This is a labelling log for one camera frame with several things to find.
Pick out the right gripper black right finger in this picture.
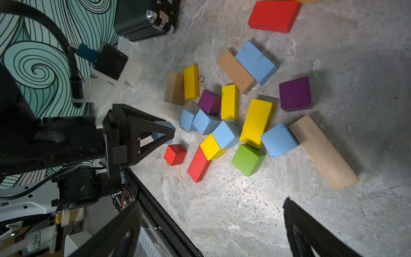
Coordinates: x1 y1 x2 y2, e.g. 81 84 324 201
283 198 359 257

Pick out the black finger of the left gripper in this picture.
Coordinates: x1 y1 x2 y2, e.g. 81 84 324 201
126 106 175 166

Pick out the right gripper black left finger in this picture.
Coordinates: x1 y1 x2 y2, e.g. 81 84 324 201
71 201 142 257

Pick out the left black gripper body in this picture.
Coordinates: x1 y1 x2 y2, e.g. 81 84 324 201
102 104 140 178

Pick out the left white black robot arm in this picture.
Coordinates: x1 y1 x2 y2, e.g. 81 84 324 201
1 66 174 225

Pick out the natural wood block left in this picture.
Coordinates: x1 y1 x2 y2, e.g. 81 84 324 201
164 71 185 106

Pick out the red cube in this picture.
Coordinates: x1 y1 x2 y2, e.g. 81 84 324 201
164 144 187 166

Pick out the yellow block left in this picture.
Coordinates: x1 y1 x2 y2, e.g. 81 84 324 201
184 65 200 101

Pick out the natural wood long block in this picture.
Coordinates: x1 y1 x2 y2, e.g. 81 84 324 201
289 115 360 190

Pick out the purple cube centre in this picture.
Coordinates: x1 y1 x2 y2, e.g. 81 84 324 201
198 90 222 116

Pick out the purple cube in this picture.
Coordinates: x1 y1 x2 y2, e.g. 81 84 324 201
198 90 222 116
279 77 312 112

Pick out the red long block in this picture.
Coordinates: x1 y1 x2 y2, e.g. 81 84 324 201
187 146 211 183

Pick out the blue cube on yellow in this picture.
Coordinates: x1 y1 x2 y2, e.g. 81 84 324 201
211 121 241 149

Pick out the yellow small long block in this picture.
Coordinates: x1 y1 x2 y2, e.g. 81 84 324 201
221 84 239 120

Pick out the green cube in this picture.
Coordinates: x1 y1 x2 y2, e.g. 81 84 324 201
231 144 266 177

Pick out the black hard case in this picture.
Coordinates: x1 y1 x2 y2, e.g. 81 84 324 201
113 0 180 42

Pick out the natural wood block top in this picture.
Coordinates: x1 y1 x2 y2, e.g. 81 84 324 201
217 49 257 95

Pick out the yellow long block centre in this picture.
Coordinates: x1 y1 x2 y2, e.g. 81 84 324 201
240 99 275 149

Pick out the blue long block top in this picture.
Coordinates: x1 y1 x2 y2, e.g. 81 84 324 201
235 41 278 86

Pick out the purple cube right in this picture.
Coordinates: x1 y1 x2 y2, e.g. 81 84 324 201
279 77 312 112

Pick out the red flat block top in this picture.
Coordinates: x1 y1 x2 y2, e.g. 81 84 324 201
248 1 301 33

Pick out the yellow plastic basket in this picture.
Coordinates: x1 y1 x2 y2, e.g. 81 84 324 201
298 0 321 4

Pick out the black front rail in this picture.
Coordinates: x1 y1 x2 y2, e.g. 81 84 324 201
123 168 203 257

